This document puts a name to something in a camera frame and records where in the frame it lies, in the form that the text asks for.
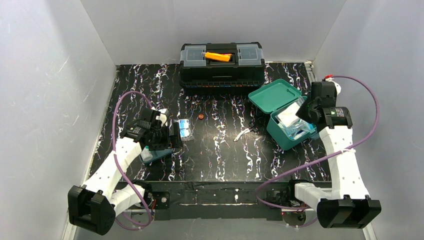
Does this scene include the white medicine bottle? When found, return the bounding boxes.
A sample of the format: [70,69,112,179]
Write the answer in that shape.
[139,148,153,163]

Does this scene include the clear zip bag white pad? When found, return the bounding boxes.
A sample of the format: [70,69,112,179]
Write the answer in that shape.
[275,97,308,129]

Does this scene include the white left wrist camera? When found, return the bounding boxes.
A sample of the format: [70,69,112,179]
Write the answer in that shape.
[155,108,170,127]

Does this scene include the orange toolbox handle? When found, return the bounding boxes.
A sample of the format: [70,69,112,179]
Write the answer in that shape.
[203,52,232,62]

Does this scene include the black toolbox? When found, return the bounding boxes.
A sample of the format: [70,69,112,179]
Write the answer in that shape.
[179,42,265,90]

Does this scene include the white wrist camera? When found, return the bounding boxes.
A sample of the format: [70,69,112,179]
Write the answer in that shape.
[324,74,342,96]
[155,108,170,127]

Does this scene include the tweezers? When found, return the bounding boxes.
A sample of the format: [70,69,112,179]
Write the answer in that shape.
[233,128,253,142]

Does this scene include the aluminium rail frame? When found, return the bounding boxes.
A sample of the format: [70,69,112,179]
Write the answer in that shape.
[62,61,379,240]

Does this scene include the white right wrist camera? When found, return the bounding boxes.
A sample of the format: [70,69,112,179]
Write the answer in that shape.
[324,74,342,96]

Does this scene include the dark teal divider tray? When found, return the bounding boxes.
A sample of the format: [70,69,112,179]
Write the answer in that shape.
[138,146,173,165]

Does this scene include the large blue white packet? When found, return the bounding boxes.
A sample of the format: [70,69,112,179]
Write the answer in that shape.
[282,120,316,141]

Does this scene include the green medicine box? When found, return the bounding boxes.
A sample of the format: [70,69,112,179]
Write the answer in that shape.
[248,79,319,151]

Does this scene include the black scissors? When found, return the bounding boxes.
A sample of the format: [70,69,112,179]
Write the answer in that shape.
[248,121,259,133]

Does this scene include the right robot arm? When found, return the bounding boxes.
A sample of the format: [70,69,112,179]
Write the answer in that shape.
[291,81,382,229]

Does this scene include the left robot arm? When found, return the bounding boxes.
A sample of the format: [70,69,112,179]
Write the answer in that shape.
[67,108,183,236]

